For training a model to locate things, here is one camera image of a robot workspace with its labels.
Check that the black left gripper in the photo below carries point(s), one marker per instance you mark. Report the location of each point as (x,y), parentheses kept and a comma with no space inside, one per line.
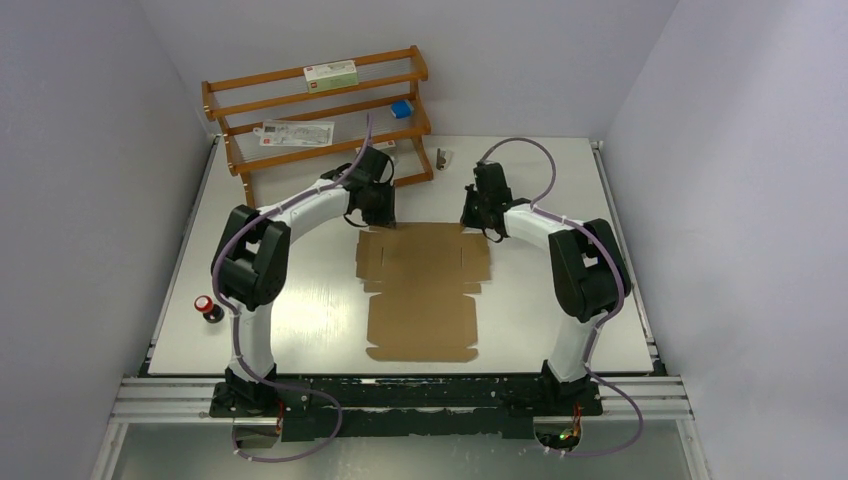
(387,218)

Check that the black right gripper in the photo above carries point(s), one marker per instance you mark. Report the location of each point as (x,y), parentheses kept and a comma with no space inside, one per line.
(466,217)

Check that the brown cardboard box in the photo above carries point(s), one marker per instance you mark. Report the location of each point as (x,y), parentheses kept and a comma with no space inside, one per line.
(422,279)

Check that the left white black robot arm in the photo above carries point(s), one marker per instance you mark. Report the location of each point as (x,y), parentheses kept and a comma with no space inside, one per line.
(250,268)

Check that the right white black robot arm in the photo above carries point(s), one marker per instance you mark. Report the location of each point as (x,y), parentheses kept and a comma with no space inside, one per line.
(589,275)

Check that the grey white small box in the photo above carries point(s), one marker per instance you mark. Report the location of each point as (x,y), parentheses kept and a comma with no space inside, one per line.
(387,146)

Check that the blue small box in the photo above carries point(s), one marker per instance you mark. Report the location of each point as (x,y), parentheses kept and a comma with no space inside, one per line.
(402,109)

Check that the green white box top shelf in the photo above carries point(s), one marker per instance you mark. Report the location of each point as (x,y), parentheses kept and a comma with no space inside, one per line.
(330,76)

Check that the small grey white clip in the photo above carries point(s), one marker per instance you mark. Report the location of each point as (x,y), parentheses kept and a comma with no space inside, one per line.
(443,158)

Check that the white flat blister package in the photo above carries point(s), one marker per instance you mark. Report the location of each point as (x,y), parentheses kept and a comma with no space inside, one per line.
(309,134)

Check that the orange wooden shelf rack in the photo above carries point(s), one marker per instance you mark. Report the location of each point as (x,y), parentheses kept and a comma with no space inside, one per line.
(281,117)

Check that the red black emergency button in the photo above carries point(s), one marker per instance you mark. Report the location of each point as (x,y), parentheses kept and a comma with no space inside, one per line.
(210,311)

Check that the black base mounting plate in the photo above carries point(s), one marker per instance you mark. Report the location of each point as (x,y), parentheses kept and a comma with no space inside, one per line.
(313,407)

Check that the aluminium rail frame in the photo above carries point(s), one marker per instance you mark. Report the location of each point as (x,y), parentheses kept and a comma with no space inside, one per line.
(319,327)

